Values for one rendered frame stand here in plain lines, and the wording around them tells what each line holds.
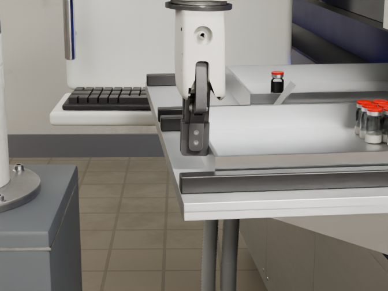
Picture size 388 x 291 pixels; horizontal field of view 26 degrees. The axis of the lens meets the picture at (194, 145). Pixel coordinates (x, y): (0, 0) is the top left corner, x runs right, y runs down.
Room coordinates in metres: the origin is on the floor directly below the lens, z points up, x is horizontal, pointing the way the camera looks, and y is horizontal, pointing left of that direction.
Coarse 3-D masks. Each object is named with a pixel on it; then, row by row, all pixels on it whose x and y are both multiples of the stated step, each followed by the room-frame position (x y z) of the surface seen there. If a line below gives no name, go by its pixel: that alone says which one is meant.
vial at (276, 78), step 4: (272, 76) 1.35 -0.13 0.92; (276, 76) 1.35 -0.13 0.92; (280, 76) 1.35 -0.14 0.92; (272, 80) 1.35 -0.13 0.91; (276, 80) 1.35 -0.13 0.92; (280, 80) 1.35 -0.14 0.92; (272, 84) 1.35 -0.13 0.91; (276, 84) 1.34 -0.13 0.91; (280, 84) 1.34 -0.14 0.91; (272, 88) 1.35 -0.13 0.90; (276, 88) 1.34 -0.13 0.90; (280, 88) 1.34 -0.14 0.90; (272, 92) 1.35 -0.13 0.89; (276, 92) 1.34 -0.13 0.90; (280, 92) 1.34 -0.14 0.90
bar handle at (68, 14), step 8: (64, 0) 1.78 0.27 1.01; (72, 0) 1.78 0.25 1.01; (64, 8) 1.78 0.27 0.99; (72, 8) 1.78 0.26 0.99; (64, 16) 1.78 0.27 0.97; (72, 16) 1.78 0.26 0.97; (64, 24) 1.78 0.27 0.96; (72, 24) 1.78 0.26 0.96; (64, 32) 1.78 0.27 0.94; (72, 32) 1.78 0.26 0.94; (64, 40) 1.78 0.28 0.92; (72, 40) 1.78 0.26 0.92; (64, 48) 1.78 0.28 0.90; (72, 48) 1.78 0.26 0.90; (72, 56) 1.78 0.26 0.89
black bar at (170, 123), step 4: (160, 116) 1.16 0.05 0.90; (164, 116) 1.15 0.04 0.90; (168, 116) 1.15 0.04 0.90; (172, 116) 1.15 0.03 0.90; (176, 116) 1.15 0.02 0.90; (180, 116) 1.15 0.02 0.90; (160, 120) 1.16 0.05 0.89; (164, 120) 1.14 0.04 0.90; (168, 120) 1.14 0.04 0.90; (172, 120) 1.15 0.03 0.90; (176, 120) 1.15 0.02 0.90; (180, 120) 1.15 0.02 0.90; (160, 124) 1.16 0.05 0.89; (164, 124) 1.14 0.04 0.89; (168, 124) 1.14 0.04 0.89; (172, 124) 1.15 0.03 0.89; (176, 124) 1.15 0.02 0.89; (180, 124) 1.15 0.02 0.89; (164, 128) 1.14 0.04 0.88; (168, 128) 1.14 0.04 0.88; (172, 128) 1.15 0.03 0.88; (176, 128) 1.15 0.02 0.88; (180, 128) 1.15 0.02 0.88
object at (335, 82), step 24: (240, 72) 1.49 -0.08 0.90; (264, 72) 1.50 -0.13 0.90; (288, 72) 1.50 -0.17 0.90; (312, 72) 1.51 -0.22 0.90; (336, 72) 1.51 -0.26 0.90; (360, 72) 1.52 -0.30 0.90; (384, 72) 1.52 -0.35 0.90; (240, 96) 1.32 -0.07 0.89; (264, 96) 1.24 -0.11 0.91; (288, 96) 1.24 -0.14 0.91; (312, 96) 1.25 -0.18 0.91; (336, 96) 1.25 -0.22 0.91; (360, 96) 1.26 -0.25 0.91; (384, 96) 1.26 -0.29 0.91
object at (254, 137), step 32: (224, 128) 1.15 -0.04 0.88; (256, 128) 1.15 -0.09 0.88; (288, 128) 1.15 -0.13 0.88; (320, 128) 1.15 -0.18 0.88; (352, 128) 1.15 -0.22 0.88; (224, 160) 0.89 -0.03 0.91; (256, 160) 0.89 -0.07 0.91; (288, 160) 0.90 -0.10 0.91; (320, 160) 0.90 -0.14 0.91; (352, 160) 0.91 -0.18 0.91; (384, 160) 0.91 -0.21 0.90
